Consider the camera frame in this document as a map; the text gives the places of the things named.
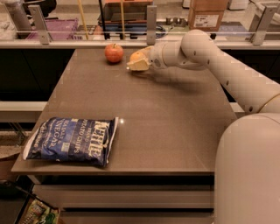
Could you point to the purple plastic crate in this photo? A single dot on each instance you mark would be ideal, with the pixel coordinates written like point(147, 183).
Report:
point(57, 29)

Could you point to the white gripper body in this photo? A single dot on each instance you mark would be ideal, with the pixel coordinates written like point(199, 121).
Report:
point(157, 57)

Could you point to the brown cardboard box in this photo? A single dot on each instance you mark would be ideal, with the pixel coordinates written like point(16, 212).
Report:
point(206, 15)

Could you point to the glass railing with metal posts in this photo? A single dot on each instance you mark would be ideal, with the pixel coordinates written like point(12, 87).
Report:
point(68, 9)

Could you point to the red apple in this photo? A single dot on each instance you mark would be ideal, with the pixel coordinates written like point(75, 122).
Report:
point(113, 53)

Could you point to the snack box on floor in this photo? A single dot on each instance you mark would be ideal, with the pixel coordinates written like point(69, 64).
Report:
point(38, 212)

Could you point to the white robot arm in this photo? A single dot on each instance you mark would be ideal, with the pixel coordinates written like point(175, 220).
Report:
point(247, 161)

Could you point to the grey cabinet drawers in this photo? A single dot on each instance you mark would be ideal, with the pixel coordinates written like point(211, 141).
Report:
point(120, 199)

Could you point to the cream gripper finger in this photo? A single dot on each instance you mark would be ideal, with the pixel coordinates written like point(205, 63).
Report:
point(147, 50)
point(138, 65)

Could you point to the blue kettle chips bag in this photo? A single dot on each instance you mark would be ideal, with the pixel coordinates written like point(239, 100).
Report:
point(72, 140)

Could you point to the orange fruit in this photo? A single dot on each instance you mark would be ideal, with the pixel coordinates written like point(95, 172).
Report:
point(136, 56)

